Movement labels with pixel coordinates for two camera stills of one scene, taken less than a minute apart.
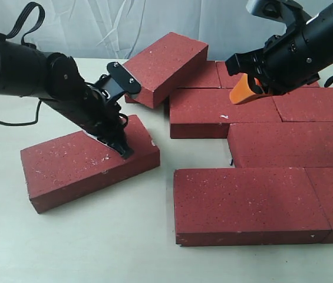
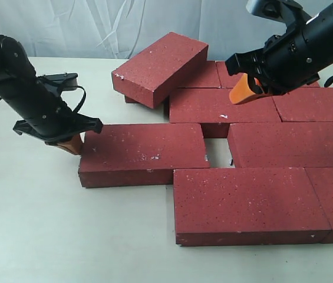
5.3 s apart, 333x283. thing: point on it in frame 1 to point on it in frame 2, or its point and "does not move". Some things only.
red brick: (64, 169) to (139, 154)
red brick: (292, 144) does not move
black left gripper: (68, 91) to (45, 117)
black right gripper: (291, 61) does not move
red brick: (162, 68) does not move
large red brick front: (246, 206) does not move
